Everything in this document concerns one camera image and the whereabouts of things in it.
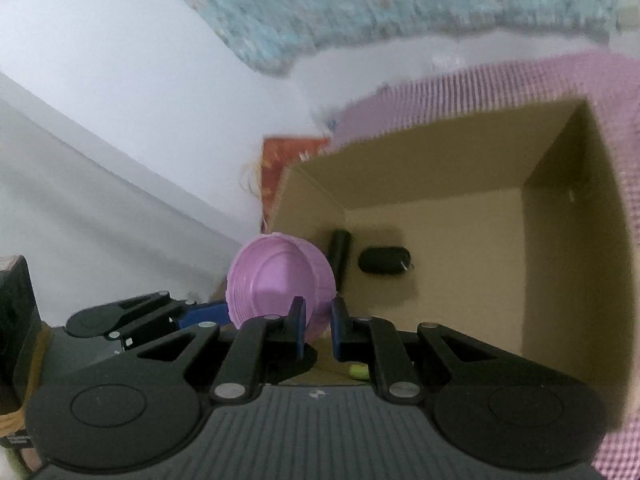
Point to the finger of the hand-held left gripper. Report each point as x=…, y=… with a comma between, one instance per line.
x=100, y=320
x=205, y=314

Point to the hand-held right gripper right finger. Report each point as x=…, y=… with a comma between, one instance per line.
x=340, y=327

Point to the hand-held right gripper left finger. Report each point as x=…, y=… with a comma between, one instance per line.
x=299, y=325

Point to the green lip balm tube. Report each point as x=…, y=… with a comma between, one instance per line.
x=359, y=372

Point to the purple plastic bowl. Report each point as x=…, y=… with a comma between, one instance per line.
x=270, y=280

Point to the black cylinder spool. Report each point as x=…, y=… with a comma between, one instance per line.
x=340, y=255

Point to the black oval key fob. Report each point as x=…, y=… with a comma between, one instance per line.
x=382, y=260

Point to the brown cardboard box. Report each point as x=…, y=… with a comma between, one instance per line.
x=475, y=260

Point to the red gift bag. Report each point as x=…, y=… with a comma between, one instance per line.
x=285, y=155

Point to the blue floral curtain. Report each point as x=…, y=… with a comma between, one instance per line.
x=375, y=5

